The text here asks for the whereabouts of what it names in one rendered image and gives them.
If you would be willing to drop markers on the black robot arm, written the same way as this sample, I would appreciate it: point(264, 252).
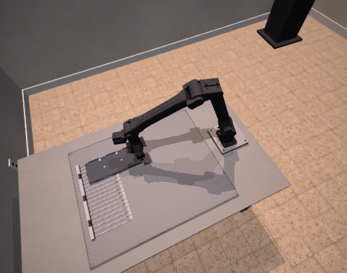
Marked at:
point(194, 94)

